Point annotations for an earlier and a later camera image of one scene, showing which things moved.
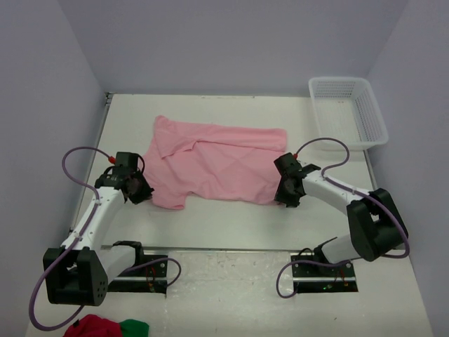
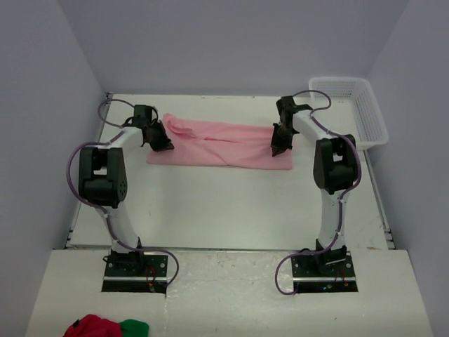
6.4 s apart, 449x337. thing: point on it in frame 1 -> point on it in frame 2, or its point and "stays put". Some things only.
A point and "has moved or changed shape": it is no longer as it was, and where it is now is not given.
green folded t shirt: (133, 328) stays put
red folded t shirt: (93, 326) stays put
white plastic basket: (348, 109) stays put
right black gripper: (282, 198) -> (279, 147)
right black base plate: (313, 277) stays put
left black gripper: (145, 194) -> (165, 143)
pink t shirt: (233, 163) has moved or changed shape
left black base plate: (149, 278) stays put
